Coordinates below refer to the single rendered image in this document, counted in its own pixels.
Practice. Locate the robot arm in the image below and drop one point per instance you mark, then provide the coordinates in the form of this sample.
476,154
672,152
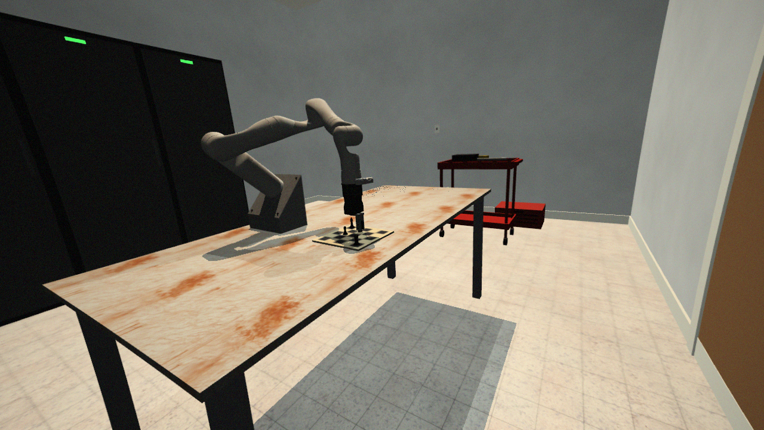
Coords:
230,150

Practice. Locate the chessboard with black pieces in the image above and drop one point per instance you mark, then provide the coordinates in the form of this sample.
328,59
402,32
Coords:
365,238

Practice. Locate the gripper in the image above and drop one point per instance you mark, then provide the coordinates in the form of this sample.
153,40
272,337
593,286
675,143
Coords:
352,182

